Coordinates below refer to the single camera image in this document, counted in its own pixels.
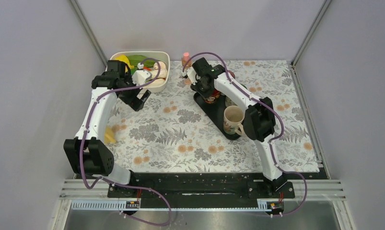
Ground black serving tray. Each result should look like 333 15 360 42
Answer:
193 92 254 140

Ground right small control board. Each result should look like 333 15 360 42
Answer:
269 203 284 210

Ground white slotted cable duct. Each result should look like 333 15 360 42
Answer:
71 199 277 212

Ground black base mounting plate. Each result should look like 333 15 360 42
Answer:
108 172 295 205

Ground pink drink bottle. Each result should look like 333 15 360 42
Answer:
181 52 192 85

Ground black mug with tan rim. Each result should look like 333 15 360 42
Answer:
204 90 221 104

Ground left small control board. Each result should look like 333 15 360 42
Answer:
125 201 140 209

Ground green bok choy toy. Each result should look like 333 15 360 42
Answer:
150 69 168 80

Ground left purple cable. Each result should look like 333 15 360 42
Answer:
79 58 173 227

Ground yellow toy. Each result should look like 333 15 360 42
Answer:
104 126 117 144

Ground cream floral mug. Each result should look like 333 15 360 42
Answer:
223 105 246 136

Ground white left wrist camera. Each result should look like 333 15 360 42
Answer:
132 63 152 86

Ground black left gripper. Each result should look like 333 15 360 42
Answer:
119 72 151 111

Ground white plastic vegetable tub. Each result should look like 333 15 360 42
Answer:
110 51 171 93

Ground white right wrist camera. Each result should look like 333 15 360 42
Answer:
181 67 198 85

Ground white napa cabbage toy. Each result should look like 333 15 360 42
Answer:
113 55 134 71

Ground pink glass mug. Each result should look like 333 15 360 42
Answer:
228 70 235 79

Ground small control board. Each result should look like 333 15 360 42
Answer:
125 201 140 209
269 203 284 210

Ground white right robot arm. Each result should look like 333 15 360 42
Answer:
184 57 287 197

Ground beige upside-down mug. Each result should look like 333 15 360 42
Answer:
222 83 249 110

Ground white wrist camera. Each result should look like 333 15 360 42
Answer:
132 63 152 86
181 67 198 85

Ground white mushroom toy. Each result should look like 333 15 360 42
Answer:
153 61 167 71

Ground aluminium frame rail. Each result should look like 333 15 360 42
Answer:
59 179 346 201

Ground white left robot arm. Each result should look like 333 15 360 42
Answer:
63 60 152 197

